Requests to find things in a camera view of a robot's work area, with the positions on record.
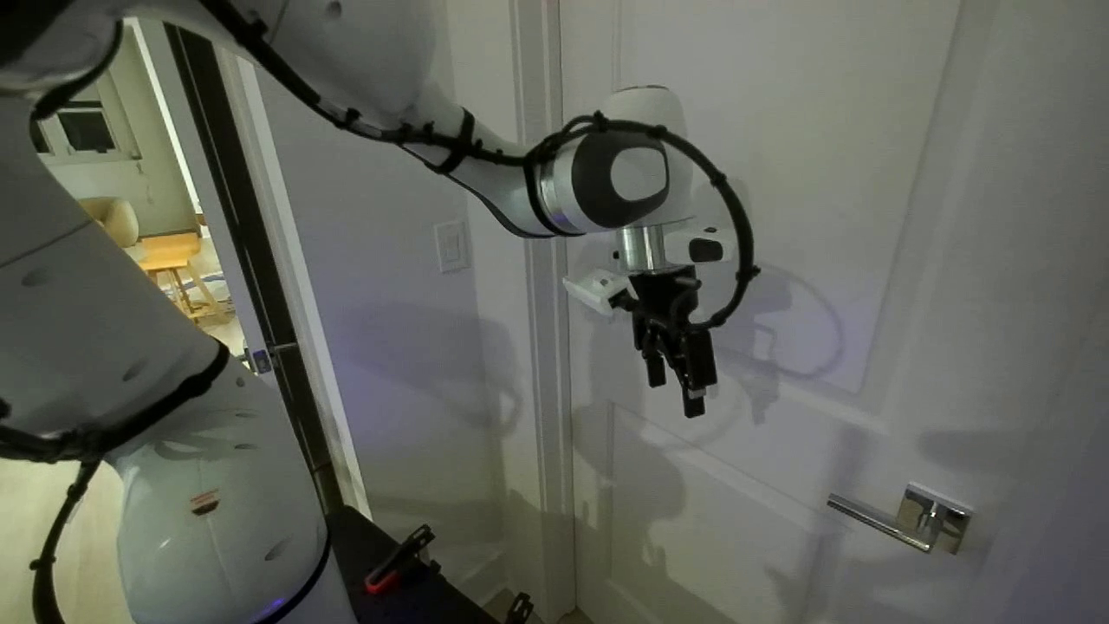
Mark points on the wooden stool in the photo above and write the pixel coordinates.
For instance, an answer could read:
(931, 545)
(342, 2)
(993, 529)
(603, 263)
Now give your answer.
(174, 251)

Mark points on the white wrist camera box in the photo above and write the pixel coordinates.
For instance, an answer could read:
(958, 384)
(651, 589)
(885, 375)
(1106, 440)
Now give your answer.
(595, 294)

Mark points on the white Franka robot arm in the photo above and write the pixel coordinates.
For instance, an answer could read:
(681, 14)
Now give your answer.
(70, 313)

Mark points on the white panel door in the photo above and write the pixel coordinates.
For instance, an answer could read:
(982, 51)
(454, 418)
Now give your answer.
(809, 142)

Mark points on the white door trim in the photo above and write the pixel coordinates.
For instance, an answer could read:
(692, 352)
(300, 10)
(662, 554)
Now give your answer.
(539, 350)

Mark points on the white light switch plate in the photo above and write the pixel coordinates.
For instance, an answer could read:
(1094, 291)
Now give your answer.
(451, 249)

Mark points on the metal door latch plate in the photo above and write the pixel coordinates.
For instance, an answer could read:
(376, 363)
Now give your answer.
(261, 363)

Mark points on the white doorway frame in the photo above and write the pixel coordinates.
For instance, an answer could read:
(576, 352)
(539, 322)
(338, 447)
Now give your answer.
(295, 291)

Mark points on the dark open door edge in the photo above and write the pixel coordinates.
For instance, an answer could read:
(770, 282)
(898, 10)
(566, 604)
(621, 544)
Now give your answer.
(246, 256)

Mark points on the black robot table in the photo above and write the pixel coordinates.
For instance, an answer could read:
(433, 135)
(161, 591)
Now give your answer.
(381, 601)

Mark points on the cream armchair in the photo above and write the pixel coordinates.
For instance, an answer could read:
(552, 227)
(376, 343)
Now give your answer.
(112, 221)

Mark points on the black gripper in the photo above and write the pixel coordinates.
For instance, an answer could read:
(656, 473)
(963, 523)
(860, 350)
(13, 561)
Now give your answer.
(662, 302)

